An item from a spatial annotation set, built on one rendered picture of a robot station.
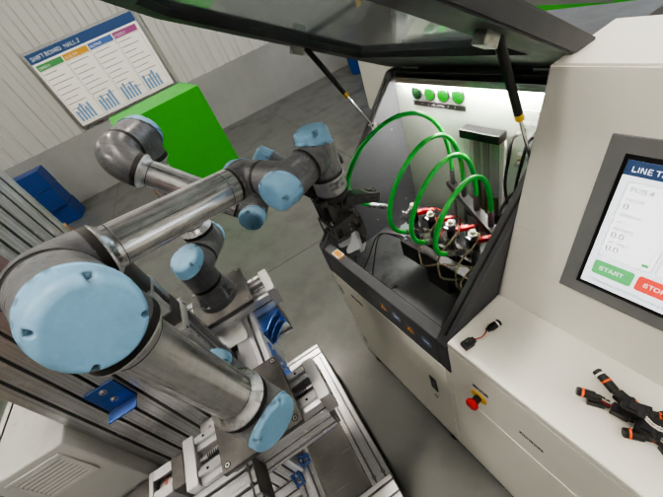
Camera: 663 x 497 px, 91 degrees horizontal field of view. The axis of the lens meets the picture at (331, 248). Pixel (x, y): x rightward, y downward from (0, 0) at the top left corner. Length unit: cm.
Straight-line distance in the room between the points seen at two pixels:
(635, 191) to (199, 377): 81
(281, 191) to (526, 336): 72
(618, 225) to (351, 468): 137
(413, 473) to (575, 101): 161
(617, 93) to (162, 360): 84
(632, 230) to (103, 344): 87
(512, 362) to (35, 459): 114
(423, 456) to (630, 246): 137
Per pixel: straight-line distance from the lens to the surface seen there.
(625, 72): 77
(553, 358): 98
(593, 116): 80
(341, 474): 173
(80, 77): 729
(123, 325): 46
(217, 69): 733
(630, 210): 81
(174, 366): 55
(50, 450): 109
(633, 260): 85
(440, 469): 188
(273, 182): 61
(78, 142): 754
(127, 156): 102
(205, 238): 125
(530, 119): 110
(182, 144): 412
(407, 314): 107
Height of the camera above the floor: 183
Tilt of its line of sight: 40 degrees down
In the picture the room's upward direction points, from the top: 24 degrees counter-clockwise
